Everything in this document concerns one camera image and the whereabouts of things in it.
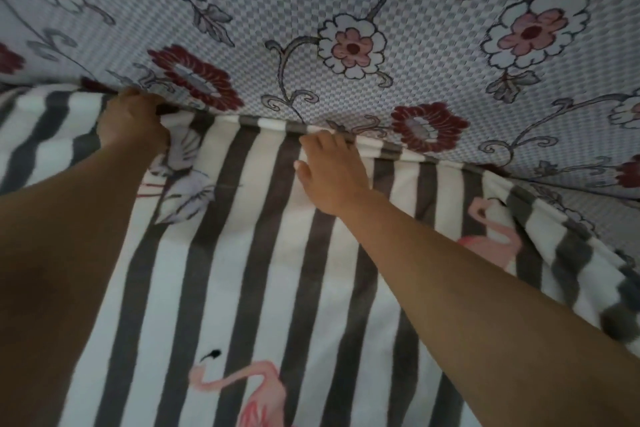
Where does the person's right hand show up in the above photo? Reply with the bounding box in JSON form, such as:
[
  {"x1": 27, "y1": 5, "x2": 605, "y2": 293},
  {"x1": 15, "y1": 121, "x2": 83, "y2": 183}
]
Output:
[{"x1": 293, "y1": 130, "x2": 375, "y2": 218}]

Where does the person's left hand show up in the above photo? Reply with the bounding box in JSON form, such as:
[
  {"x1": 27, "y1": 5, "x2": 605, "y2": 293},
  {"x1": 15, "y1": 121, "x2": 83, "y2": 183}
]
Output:
[{"x1": 96, "y1": 87, "x2": 172, "y2": 156}]

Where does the grey white striped flamingo blanket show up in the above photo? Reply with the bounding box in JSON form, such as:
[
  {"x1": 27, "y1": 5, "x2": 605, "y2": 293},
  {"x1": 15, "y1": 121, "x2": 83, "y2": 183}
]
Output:
[{"x1": 0, "y1": 83, "x2": 640, "y2": 427}]

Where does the person's left forearm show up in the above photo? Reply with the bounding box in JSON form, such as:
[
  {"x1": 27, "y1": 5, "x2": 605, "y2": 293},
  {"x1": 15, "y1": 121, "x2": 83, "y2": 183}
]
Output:
[{"x1": 0, "y1": 139, "x2": 166, "y2": 427}]

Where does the person's right forearm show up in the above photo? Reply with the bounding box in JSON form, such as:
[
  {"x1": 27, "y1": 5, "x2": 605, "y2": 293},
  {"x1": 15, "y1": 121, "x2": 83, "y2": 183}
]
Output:
[{"x1": 339, "y1": 190, "x2": 640, "y2": 427}]

